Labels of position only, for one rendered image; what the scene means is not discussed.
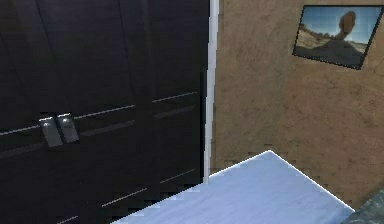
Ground grey metal door handle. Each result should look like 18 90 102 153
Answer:
55 112 80 144
38 115 64 148

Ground framed landscape picture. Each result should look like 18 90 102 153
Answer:
292 4 384 71

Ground pale blue table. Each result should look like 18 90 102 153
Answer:
111 149 356 224

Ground dark double room door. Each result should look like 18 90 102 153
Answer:
0 0 212 224

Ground grey green mottled cushion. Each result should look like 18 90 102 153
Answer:
339 188 384 224

